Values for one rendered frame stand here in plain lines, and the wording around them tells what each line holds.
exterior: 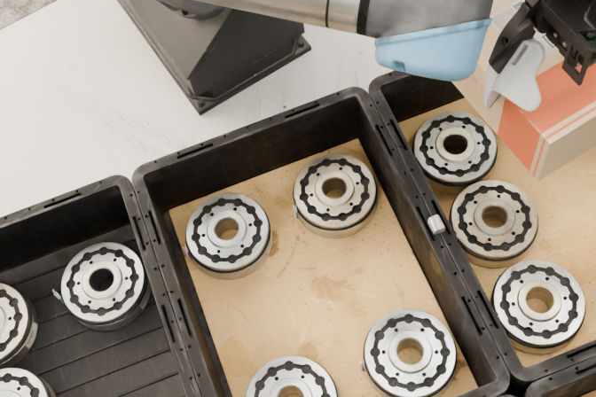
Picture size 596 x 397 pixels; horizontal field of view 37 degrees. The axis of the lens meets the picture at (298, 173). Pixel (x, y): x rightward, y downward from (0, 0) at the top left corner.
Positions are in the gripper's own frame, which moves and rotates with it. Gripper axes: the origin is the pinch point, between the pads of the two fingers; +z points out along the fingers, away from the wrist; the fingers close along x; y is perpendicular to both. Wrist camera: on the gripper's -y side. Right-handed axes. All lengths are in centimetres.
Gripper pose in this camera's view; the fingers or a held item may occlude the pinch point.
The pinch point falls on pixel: (542, 66)
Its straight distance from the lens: 90.3
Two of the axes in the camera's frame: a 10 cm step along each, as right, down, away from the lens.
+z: 0.9, 4.5, 8.9
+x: 8.5, -5.0, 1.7
